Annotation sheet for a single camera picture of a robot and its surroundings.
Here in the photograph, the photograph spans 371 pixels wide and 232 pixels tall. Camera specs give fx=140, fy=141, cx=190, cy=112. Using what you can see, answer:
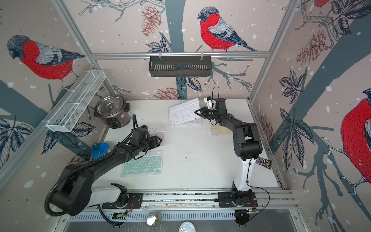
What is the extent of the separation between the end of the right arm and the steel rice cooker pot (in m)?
0.55

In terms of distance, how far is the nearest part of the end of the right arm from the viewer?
800 millimetres

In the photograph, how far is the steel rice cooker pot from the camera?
938mm
